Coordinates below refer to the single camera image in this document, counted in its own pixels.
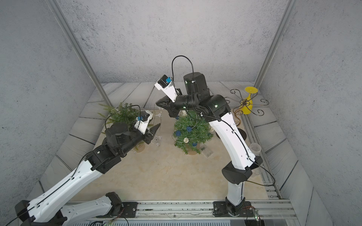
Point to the aluminium front rail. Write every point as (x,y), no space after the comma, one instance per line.
(275,212)

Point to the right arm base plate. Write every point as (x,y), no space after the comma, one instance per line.
(223,209)

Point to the fern tree wooden base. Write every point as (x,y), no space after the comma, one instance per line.
(124,113)

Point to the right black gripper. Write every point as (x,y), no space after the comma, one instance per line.
(166,103)

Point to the small christmas tree wooden base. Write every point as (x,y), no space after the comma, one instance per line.
(192,132)

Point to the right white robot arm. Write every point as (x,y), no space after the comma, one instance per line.
(216,111)

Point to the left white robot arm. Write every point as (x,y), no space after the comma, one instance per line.
(48,208)

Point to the clear plastic wine glass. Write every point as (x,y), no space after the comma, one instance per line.
(255,148)

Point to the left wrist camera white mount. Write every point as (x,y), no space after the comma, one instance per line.
(143,121)

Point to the black scroll wire stand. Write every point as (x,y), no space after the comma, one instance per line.
(237,112)

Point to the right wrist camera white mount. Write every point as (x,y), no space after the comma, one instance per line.
(166,85)

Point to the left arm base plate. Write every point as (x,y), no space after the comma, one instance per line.
(119,208)

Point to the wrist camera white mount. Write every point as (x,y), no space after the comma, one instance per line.
(166,85)
(143,121)

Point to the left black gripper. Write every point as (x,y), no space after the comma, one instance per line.
(148,136)

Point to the yellow plastic goblet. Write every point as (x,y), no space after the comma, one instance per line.
(247,104)

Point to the beige table mat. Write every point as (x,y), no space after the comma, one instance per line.
(161,171)

